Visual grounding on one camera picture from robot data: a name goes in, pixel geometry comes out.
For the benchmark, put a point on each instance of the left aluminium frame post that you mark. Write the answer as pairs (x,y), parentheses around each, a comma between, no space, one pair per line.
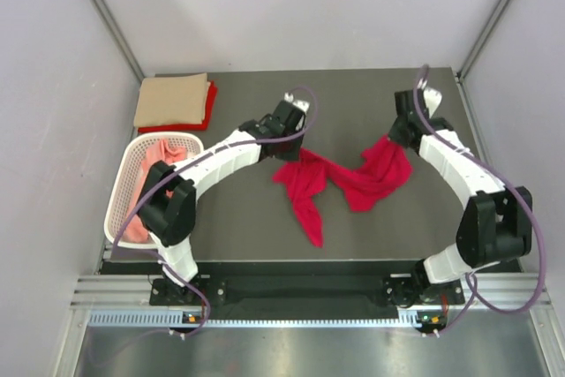
(116,34)

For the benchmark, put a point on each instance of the grey slotted cable duct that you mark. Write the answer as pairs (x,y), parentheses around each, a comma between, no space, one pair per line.
(182,319)

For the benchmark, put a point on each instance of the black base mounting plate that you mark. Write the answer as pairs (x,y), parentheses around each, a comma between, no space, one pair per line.
(307,289)

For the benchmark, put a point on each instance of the crimson t shirt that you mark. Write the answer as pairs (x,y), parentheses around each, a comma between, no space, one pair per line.
(385,169)

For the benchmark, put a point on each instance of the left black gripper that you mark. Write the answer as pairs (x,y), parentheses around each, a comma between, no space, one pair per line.
(292,154)

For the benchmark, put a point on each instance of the folded red t shirt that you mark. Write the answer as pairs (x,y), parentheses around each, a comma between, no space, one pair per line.
(209,104)

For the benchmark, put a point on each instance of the aluminium frame post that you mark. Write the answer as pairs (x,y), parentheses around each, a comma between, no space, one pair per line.
(116,34)
(487,30)

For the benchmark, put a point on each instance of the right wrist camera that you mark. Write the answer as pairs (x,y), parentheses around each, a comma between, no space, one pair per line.
(429,100)

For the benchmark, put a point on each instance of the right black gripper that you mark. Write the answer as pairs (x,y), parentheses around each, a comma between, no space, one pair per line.
(394,134)

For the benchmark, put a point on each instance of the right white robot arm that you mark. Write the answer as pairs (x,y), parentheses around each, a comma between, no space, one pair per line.
(493,228)

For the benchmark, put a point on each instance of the white plastic laundry basket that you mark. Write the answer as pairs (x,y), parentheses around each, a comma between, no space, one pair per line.
(142,152)

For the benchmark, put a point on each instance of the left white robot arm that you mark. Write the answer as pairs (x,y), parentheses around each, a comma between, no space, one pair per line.
(168,200)

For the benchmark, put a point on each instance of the right aluminium frame post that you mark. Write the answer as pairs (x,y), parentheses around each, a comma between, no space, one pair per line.
(487,30)

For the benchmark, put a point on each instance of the folded beige t shirt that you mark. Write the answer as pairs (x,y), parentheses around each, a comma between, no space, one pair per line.
(171,100)

